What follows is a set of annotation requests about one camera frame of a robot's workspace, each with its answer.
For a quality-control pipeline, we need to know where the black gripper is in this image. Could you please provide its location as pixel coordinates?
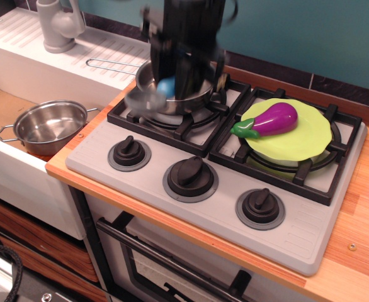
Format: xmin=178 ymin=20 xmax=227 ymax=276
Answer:
xmin=140 ymin=4 xmax=225 ymax=99

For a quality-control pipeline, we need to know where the blue handled grey spoon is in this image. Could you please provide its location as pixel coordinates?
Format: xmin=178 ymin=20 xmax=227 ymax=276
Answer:
xmin=124 ymin=75 xmax=175 ymax=113

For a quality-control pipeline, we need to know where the purple toy eggplant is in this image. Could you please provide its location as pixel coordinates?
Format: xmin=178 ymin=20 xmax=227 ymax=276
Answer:
xmin=230 ymin=102 xmax=298 ymax=139

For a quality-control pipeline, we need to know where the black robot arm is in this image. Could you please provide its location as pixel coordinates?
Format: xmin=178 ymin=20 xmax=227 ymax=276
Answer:
xmin=141 ymin=1 xmax=225 ymax=99

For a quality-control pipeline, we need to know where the black left stove knob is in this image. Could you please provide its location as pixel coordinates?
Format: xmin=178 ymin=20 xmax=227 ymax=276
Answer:
xmin=108 ymin=135 xmax=152 ymax=172

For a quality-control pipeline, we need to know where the black stove knob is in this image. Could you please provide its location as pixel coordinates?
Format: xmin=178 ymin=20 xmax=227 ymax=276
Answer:
xmin=108 ymin=135 xmax=152 ymax=172
xmin=162 ymin=156 xmax=219 ymax=203
xmin=236 ymin=188 xmax=285 ymax=231

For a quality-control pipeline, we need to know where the black middle stove knob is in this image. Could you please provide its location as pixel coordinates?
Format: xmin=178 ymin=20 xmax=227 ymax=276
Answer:
xmin=162 ymin=156 xmax=219 ymax=203

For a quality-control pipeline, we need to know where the lime green plate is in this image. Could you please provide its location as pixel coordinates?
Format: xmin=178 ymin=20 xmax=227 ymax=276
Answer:
xmin=241 ymin=98 xmax=332 ymax=162

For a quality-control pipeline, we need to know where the black right stove knob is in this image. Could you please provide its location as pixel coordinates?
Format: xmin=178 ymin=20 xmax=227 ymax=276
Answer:
xmin=236 ymin=188 xmax=285 ymax=231

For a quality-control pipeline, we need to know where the grey toy stove top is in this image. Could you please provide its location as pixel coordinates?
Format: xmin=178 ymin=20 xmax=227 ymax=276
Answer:
xmin=65 ymin=80 xmax=368 ymax=277

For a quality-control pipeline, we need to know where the black left burner grate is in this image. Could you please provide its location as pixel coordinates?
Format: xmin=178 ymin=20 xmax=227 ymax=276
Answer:
xmin=107 ymin=75 xmax=252 ymax=157

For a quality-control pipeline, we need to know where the black burner grate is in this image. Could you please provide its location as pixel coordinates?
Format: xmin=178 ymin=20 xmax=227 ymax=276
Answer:
xmin=107 ymin=75 xmax=252 ymax=157
xmin=208 ymin=88 xmax=366 ymax=206

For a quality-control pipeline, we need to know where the grey toy faucet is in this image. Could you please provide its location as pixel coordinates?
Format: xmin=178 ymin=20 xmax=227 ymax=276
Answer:
xmin=36 ymin=0 xmax=86 ymax=53

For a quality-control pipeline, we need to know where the white toy sink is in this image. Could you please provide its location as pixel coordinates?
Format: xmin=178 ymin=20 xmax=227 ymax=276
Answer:
xmin=0 ymin=8 xmax=149 ymax=240

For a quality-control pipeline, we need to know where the black right burner grate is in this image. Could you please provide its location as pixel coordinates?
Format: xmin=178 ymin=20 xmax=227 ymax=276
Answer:
xmin=208 ymin=88 xmax=366 ymax=206

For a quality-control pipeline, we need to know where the wood front drawer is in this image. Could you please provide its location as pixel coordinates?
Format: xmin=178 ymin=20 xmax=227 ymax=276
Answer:
xmin=0 ymin=199 xmax=107 ymax=301

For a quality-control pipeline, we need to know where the steel saucepan with handle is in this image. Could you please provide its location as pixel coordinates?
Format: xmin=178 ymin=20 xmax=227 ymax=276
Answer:
xmin=86 ymin=58 xmax=215 ymax=115

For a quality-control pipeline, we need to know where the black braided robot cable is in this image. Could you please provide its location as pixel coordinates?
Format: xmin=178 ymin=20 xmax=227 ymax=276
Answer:
xmin=224 ymin=0 xmax=239 ymax=26

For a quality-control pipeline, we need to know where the steel two-handled pot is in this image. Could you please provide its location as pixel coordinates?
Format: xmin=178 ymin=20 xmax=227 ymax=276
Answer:
xmin=0 ymin=100 xmax=99 ymax=157

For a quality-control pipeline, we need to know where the oven door with handle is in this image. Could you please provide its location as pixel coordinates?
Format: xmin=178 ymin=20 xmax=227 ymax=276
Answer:
xmin=95 ymin=211 xmax=298 ymax=302

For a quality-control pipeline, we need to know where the black cable bottom left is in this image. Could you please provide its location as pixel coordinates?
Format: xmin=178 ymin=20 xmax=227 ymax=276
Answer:
xmin=0 ymin=243 xmax=23 ymax=302

